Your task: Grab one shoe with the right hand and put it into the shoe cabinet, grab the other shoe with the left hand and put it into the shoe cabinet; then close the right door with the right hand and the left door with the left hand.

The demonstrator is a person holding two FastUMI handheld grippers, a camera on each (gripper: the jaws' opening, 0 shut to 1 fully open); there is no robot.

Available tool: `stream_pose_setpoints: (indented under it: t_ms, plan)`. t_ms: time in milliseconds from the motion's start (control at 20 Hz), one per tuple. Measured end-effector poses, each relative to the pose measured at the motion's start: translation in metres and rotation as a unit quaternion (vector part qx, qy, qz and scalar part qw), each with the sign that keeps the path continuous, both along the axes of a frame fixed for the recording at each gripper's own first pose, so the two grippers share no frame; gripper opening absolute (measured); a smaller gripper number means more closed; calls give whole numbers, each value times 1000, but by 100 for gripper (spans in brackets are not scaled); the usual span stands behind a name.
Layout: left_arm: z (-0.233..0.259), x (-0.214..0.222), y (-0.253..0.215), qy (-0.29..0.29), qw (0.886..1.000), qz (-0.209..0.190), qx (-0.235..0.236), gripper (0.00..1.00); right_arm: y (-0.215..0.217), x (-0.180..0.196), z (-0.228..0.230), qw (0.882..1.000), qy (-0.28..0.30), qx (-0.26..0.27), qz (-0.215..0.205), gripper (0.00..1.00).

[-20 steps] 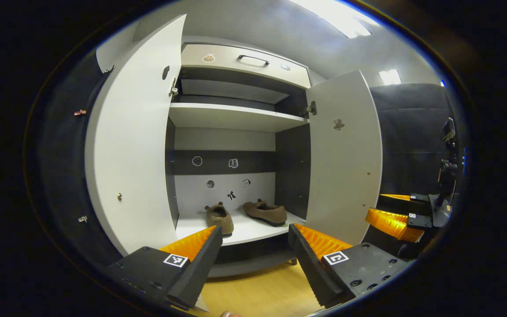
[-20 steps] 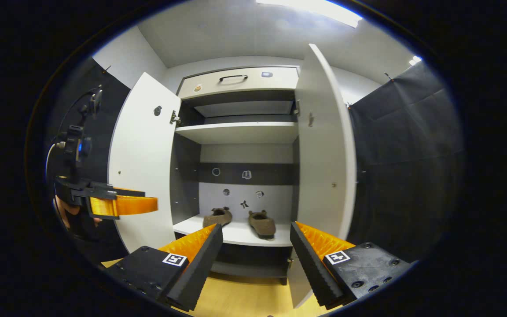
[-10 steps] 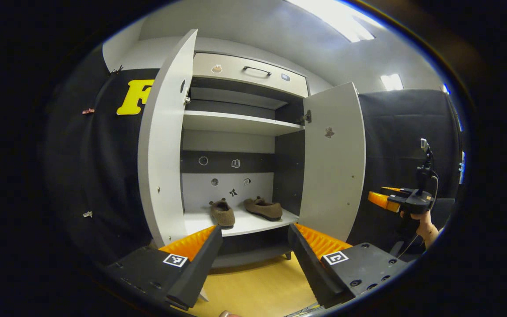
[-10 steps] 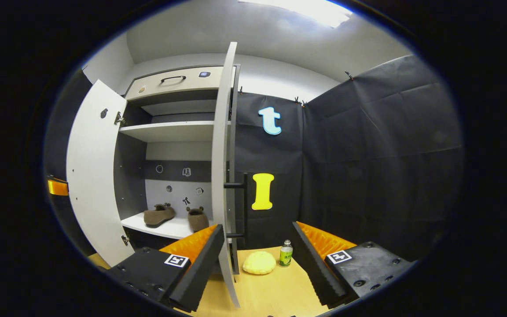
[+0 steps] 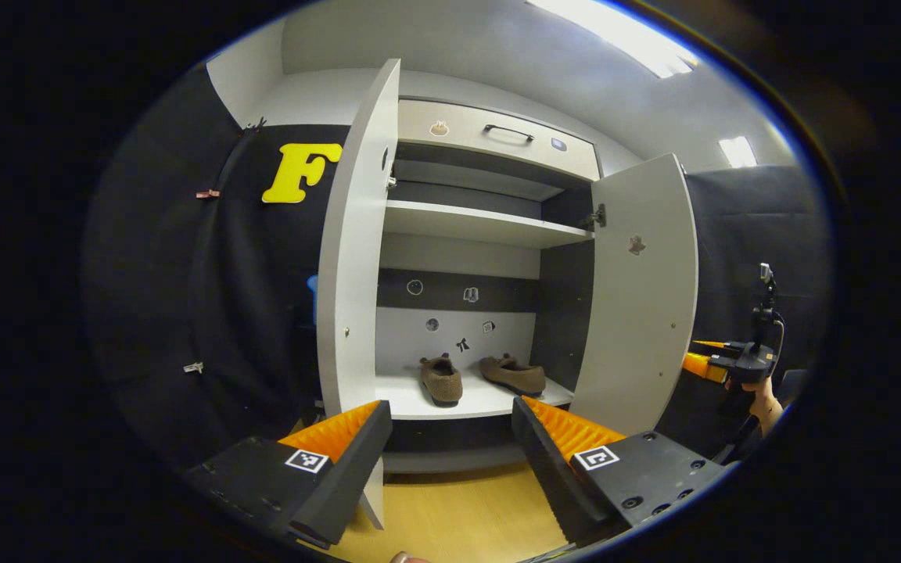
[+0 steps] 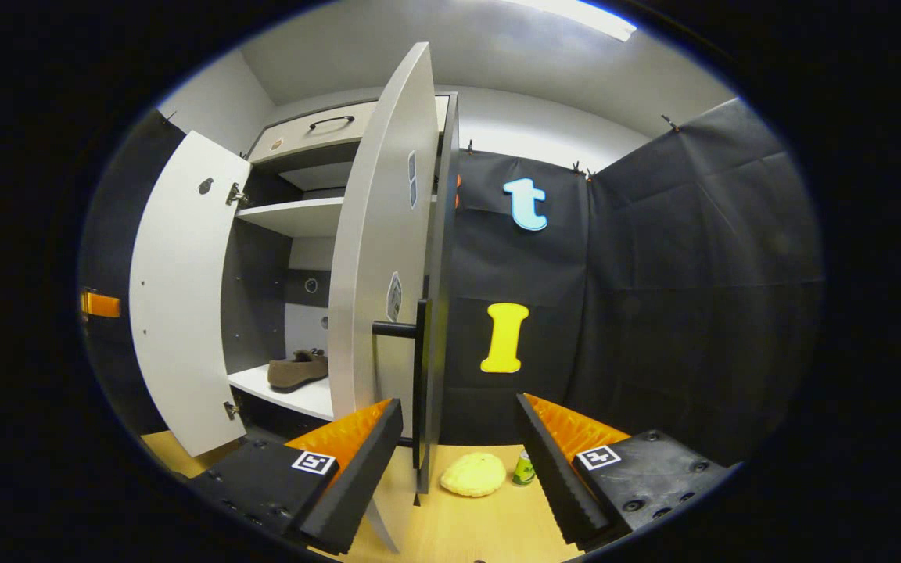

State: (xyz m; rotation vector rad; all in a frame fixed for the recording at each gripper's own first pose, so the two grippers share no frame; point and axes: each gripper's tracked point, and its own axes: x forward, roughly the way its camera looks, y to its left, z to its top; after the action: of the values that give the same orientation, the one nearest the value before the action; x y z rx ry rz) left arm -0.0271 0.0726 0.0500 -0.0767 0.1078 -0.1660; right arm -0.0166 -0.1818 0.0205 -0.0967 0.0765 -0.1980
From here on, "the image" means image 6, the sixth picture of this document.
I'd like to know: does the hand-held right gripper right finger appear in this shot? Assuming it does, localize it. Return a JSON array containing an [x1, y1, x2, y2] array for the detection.
[[515, 391, 737, 552]]

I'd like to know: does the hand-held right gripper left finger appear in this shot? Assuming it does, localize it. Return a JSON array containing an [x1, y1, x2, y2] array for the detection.
[[188, 397, 404, 556]]

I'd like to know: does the white shoe cabinet door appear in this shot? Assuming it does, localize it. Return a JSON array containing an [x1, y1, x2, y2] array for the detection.
[[129, 130, 253, 458], [328, 41, 440, 553]]

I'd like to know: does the brown fuzzy shoe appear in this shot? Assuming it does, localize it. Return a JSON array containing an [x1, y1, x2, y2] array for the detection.
[[267, 349, 330, 393]]

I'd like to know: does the white shoe cabinet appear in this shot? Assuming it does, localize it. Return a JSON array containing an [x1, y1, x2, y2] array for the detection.
[[220, 92, 461, 495]]

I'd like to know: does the white cabinet shelf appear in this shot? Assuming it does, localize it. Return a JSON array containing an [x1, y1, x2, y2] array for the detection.
[[228, 362, 336, 422], [235, 195, 345, 238]]

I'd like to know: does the white cabinet drawer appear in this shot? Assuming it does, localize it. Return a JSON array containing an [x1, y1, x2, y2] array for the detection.
[[247, 95, 451, 164]]

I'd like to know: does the black door handle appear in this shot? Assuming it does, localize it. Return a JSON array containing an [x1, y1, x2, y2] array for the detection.
[[372, 297, 430, 472]]

